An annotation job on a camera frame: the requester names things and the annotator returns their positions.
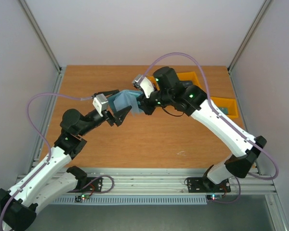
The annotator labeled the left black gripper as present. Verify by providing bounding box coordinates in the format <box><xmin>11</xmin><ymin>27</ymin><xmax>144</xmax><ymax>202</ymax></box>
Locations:
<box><xmin>78</xmin><ymin>89</ymin><xmax>132</xmax><ymax>137</ymax></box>

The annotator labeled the teal card holder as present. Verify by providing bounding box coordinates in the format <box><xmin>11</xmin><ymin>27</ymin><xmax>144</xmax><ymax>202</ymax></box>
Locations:
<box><xmin>108</xmin><ymin>90</ymin><xmax>144</xmax><ymax>116</ymax></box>

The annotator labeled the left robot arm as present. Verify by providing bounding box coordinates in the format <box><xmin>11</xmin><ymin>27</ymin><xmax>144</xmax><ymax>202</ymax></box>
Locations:
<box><xmin>0</xmin><ymin>90</ymin><xmax>132</xmax><ymax>231</ymax></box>

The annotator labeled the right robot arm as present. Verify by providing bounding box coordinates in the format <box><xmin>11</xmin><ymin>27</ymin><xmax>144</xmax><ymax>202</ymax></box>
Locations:
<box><xmin>133</xmin><ymin>66</ymin><xmax>266</xmax><ymax>192</ymax></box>

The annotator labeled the card in middle bin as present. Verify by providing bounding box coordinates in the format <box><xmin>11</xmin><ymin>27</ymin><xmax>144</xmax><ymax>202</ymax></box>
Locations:
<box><xmin>181</xmin><ymin>80</ymin><xmax>193</xmax><ymax>88</ymax></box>

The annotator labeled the card in bin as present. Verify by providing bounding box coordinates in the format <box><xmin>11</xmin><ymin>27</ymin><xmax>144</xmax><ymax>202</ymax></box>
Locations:
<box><xmin>219</xmin><ymin>107</ymin><xmax>229</xmax><ymax>115</ymax></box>
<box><xmin>181</xmin><ymin>80</ymin><xmax>193</xmax><ymax>88</ymax></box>

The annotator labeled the card in right bin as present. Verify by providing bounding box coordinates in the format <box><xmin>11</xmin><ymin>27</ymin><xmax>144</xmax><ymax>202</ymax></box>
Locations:
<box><xmin>219</xmin><ymin>107</ymin><xmax>229</xmax><ymax>115</ymax></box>

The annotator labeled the left yellow bin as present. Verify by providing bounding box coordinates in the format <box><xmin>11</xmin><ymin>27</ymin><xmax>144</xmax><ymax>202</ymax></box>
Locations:
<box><xmin>147</xmin><ymin>76</ymin><xmax>158</xmax><ymax>88</ymax></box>

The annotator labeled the yellow bin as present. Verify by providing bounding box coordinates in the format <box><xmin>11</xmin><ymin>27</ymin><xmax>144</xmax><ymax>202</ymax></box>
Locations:
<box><xmin>177</xmin><ymin>72</ymin><xmax>201</xmax><ymax>88</ymax></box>
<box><xmin>211</xmin><ymin>97</ymin><xmax>239</xmax><ymax>119</ymax></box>
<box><xmin>147</xmin><ymin>76</ymin><xmax>158</xmax><ymax>88</ymax></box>

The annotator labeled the middle yellow bin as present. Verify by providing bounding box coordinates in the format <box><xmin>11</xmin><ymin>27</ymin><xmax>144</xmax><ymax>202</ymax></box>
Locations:
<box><xmin>177</xmin><ymin>72</ymin><xmax>201</xmax><ymax>88</ymax></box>

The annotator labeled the right yellow bin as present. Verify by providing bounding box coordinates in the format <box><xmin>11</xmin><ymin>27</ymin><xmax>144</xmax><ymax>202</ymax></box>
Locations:
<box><xmin>211</xmin><ymin>97</ymin><xmax>239</xmax><ymax>119</ymax></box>

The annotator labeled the left small circuit board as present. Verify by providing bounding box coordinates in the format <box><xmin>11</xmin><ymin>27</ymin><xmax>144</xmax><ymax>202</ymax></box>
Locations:
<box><xmin>74</xmin><ymin>194</ymin><xmax>90</xmax><ymax>203</ymax></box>

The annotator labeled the small circuit board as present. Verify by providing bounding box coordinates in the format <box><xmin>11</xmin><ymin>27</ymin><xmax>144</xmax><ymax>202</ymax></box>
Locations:
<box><xmin>74</xmin><ymin>194</ymin><xmax>90</xmax><ymax>203</ymax></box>
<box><xmin>207</xmin><ymin>194</ymin><xmax>223</xmax><ymax>201</ymax></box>

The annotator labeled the right small circuit board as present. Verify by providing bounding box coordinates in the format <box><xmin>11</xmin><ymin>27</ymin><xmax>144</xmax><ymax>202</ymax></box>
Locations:
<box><xmin>207</xmin><ymin>194</ymin><xmax>223</xmax><ymax>201</ymax></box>

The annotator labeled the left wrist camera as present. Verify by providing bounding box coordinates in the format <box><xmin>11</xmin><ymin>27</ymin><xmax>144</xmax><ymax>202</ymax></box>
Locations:
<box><xmin>92</xmin><ymin>93</ymin><xmax>109</xmax><ymax>117</ymax></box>

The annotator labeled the left frame post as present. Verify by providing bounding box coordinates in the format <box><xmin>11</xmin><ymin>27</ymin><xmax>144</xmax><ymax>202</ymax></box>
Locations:
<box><xmin>18</xmin><ymin>0</ymin><xmax>63</xmax><ymax>73</ymax></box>

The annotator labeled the frame post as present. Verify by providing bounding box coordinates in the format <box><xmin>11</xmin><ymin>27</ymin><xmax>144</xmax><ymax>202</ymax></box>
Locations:
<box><xmin>227</xmin><ymin>0</ymin><xmax>274</xmax><ymax>73</ymax></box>
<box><xmin>18</xmin><ymin>0</ymin><xmax>63</xmax><ymax>73</ymax></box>

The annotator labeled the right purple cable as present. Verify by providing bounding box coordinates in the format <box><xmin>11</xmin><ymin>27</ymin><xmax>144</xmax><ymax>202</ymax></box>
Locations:
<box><xmin>144</xmin><ymin>52</ymin><xmax>279</xmax><ymax>180</ymax></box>

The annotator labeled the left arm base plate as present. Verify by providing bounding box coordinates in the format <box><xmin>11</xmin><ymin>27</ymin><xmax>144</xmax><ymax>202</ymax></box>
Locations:
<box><xmin>71</xmin><ymin>177</ymin><xmax>103</xmax><ymax>193</ymax></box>

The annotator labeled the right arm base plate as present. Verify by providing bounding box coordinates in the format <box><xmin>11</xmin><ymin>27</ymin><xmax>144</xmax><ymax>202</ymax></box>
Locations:
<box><xmin>184</xmin><ymin>177</ymin><xmax>231</xmax><ymax>193</ymax></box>

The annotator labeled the grey slotted cable duct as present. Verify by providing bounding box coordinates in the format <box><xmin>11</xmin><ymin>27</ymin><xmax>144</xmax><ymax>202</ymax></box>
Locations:
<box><xmin>52</xmin><ymin>195</ymin><xmax>207</xmax><ymax>205</ymax></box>

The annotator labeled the right frame post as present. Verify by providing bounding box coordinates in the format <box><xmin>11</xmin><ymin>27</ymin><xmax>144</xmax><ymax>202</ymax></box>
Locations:
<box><xmin>227</xmin><ymin>0</ymin><xmax>274</xmax><ymax>73</ymax></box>

